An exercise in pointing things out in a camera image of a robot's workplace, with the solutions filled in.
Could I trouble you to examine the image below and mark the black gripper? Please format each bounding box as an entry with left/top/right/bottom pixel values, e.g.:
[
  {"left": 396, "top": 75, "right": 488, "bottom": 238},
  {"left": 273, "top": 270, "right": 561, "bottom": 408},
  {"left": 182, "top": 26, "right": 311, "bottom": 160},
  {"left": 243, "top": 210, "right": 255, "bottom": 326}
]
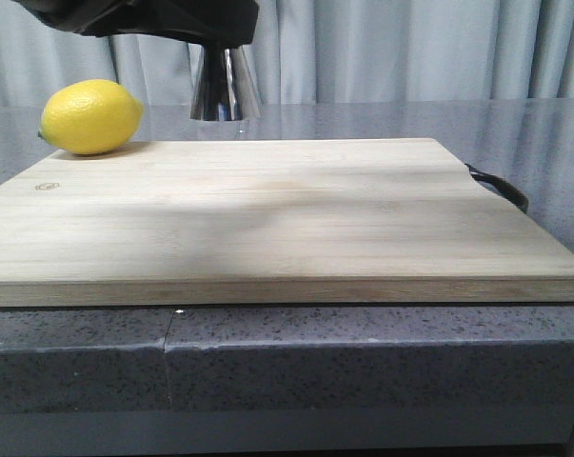
[{"left": 19, "top": 0, "right": 259, "bottom": 121}]

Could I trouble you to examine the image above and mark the steel double jigger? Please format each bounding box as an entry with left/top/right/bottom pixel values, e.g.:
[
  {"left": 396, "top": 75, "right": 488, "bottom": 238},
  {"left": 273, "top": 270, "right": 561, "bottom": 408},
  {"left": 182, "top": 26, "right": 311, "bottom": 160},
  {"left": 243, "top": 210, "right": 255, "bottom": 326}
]
[{"left": 190, "top": 43, "right": 260, "bottom": 122}]

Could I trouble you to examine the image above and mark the grey curtain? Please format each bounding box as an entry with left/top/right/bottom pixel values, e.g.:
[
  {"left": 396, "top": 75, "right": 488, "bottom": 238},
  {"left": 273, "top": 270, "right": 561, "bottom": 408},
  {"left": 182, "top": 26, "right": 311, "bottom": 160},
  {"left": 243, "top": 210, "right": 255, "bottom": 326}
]
[{"left": 0, "top": 1, "right": 574, "bottom": 108}]

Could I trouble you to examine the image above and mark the yellow lemon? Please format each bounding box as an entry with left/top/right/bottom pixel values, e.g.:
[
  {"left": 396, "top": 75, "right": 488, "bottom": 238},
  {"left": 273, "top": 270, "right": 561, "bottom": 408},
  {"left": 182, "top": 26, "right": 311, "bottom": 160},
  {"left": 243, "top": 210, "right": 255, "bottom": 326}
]
[{"left": 38, "top": 79, "right": 144, "bottom": 155}]

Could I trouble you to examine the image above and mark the wooden cutting board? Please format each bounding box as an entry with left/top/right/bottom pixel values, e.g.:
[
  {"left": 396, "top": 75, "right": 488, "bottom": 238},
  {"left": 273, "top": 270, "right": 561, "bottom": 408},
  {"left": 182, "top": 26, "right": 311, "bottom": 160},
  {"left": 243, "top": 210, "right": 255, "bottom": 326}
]
[{"left": 0, "top": 138, "right": 574, "bottom": 307}]

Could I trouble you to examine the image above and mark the black cutting board strap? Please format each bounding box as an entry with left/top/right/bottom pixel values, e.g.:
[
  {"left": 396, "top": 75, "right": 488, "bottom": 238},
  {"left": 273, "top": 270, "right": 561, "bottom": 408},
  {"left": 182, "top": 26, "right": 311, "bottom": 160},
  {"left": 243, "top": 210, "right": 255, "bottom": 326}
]
[{"left": 464, "top": 162, "right": 531, "bottom": 213}]

